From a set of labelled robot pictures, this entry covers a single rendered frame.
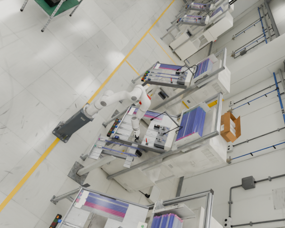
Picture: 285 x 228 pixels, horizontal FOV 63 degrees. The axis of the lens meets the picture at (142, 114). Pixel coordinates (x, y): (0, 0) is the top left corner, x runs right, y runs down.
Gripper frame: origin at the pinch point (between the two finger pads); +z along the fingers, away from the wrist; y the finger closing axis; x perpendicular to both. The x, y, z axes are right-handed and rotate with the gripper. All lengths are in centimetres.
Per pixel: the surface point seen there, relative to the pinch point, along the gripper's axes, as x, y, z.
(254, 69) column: -157, 306, 56
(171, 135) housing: -40.8, 11.4, 0.6
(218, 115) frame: -94, 15, -36
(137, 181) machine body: 8, -10, 78
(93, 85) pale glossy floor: 120, 112, -2
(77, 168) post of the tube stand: 84, -32, 43
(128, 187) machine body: 25, -10, 98
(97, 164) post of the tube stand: 42, -39, 17
